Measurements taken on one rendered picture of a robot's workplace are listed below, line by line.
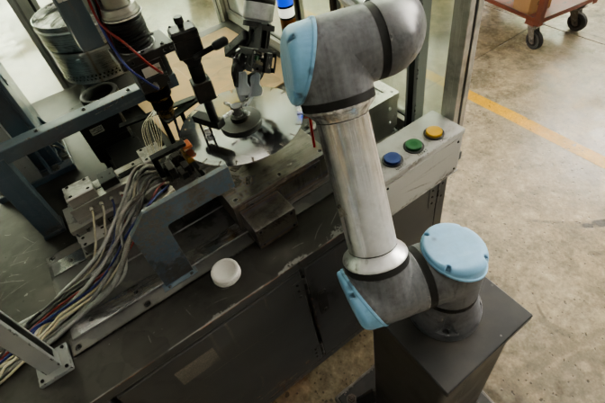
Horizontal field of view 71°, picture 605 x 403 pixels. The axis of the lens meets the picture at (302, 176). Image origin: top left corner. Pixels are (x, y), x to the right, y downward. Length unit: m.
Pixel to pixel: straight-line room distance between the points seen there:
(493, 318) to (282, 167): 0.60
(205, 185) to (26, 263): 0.62
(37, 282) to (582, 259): 1.94
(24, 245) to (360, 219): 1.02
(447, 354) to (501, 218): 1.27
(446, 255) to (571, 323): 1.19
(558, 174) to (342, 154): 1.84
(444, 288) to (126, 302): 0.72
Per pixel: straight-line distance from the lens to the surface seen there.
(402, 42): 0.64
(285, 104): 1.15
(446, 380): 0.92
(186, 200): 0.94
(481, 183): 2.25
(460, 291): 0.81
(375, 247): 0.71
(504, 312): 1.00
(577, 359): 1.87
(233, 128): 1.10
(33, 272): 1.34
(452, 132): 1.11
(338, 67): 0.60
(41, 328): 1.19
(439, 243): 0.78
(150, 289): 1.11
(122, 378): 1.05
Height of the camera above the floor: 1.61
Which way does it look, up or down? 45 degrees down
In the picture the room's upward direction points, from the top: 11 degrees counter-clockwise
